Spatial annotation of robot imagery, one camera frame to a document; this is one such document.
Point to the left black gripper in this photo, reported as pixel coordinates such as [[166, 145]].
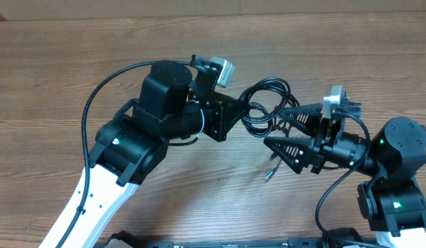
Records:
[[222, 114]]

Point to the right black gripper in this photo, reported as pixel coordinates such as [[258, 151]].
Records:
[[305, 149]]

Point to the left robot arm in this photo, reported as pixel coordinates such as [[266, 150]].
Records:
[[178, 103]]

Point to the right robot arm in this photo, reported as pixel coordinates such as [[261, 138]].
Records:
[[391, 201]]

